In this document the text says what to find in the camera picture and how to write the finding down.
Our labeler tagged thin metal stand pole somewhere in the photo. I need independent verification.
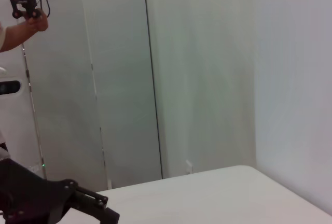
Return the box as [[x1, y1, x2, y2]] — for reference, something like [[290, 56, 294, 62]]
[[21, 43, 48, 179]]

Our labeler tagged person's bare hand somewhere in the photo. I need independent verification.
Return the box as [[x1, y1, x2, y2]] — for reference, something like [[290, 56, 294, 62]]
[[27, 13, 49, 32]]

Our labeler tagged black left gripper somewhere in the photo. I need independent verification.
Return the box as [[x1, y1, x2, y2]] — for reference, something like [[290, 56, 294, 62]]
[[0, 159, 120, 224]]

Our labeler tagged person's bare forearm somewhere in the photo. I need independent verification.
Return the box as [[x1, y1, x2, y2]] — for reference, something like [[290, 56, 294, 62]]
[[0, 21, 36, 53]]

